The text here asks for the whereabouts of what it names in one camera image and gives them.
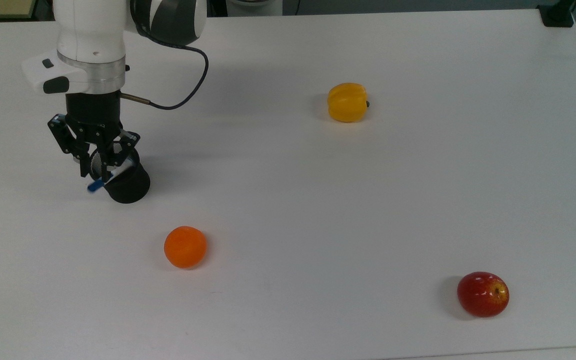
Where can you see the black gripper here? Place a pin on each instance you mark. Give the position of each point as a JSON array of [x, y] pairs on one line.
[[93, 112]]

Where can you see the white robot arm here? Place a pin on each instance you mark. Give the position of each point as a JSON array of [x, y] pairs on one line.
[[90, 35]]

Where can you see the black mesh pen cup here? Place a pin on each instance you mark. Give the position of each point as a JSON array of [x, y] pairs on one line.
[[130, 185]]

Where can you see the yellow bell pepper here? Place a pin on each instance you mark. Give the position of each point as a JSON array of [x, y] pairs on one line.
[[347, 102]]

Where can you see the white marker with blue cap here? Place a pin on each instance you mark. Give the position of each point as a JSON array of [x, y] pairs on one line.
[[98, 184]]

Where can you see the orange fruit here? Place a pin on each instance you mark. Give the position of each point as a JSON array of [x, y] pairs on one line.
[[185, 247]]

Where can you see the red apple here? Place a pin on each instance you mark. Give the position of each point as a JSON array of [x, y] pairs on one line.
[[483, 295]]

